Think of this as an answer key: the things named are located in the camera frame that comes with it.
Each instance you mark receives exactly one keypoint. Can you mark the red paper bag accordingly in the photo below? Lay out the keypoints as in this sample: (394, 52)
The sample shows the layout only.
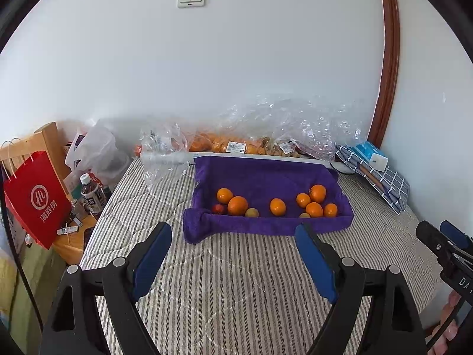
(37, 207)

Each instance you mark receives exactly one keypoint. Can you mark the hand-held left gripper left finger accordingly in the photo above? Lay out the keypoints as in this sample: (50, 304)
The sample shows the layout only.
(151, 255)

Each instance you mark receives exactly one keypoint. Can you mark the dark drink bottle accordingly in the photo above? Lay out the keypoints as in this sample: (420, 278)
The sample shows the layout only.
(92, 196)

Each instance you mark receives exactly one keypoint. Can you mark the small red fruit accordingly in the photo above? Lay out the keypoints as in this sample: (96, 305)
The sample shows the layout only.
(218, 209)

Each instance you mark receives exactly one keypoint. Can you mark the blue checked cloth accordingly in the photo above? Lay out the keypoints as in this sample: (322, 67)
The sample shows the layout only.
(391, 188)

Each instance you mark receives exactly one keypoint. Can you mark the black phone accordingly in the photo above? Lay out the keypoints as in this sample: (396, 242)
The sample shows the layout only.
(87, 237)

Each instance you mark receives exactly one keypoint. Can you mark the striped bed mattress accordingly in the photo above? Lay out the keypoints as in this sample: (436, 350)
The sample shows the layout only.
(240, 266)

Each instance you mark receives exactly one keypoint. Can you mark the clear bag of oranges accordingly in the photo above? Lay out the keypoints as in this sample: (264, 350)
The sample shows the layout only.
(218, 142)

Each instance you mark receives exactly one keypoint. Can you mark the small white gadget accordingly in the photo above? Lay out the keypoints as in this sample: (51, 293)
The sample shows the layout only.
(68, 229)

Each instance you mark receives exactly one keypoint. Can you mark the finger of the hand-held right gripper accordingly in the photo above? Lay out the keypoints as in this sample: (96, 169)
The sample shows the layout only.
(434, 242)
(456, 235)

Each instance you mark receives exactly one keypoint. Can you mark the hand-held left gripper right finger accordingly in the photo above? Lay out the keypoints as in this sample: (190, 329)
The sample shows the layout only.
(316, 262)

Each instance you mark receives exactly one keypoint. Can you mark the blue white tissue packet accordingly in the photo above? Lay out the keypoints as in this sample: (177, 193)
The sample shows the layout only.
(369, 153)

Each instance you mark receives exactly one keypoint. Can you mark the light wooden chair frame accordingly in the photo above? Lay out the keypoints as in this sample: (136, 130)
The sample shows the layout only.
(46, 137)

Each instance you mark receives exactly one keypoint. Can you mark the person's right hand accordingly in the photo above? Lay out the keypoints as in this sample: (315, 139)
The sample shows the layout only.
(449, 340)

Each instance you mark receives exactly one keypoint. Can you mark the empty clear plastic bag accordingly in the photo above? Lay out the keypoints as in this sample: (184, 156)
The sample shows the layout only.
(162, 155)

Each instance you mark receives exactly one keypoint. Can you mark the brown wooden door frame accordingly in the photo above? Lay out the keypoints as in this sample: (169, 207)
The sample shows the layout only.
(390, 63)

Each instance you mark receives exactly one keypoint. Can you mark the small green fruit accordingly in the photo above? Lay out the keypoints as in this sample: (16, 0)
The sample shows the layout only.
(304, 215)
(252, 212)

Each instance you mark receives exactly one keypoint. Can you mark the white plastic bag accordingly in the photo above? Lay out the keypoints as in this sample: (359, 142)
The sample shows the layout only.
(96, 151)

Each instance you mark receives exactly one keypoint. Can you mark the clear bag of brown fruit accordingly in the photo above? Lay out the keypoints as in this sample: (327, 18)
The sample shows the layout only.
(288, 148)

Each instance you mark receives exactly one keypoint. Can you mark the large orange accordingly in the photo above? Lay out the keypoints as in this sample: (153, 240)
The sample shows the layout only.
(278, 207)
(237, 205)
(317, 193)

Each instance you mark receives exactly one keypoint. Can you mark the wooden nightstand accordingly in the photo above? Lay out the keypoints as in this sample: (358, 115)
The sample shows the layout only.
(72, 242)

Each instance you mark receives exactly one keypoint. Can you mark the purple towel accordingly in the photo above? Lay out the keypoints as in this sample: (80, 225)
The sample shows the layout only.
(258, 177)

